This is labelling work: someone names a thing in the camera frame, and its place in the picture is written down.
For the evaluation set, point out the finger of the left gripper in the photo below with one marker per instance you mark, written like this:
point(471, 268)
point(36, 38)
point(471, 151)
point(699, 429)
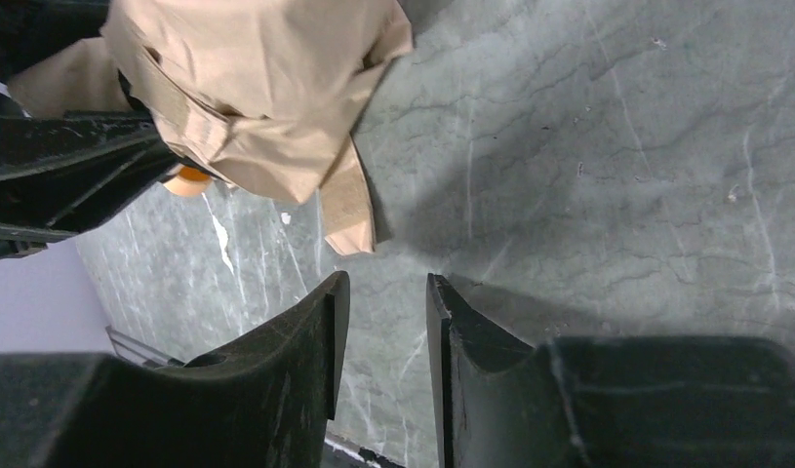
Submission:
point(63, 177)

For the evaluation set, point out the aluminium frame rail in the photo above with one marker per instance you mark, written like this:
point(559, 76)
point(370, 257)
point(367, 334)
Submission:
point(139, 353)

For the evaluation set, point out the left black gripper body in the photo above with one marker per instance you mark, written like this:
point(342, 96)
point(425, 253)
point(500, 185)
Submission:
point(28, 32)

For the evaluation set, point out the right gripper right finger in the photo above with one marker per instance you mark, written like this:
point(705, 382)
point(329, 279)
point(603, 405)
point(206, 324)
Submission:
point(648, 401)

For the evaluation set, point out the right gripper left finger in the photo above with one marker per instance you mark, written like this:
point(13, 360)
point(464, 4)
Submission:
point(261, 400)

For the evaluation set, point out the beige and black umbrella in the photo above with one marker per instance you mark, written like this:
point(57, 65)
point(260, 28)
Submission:
point(262, 94)

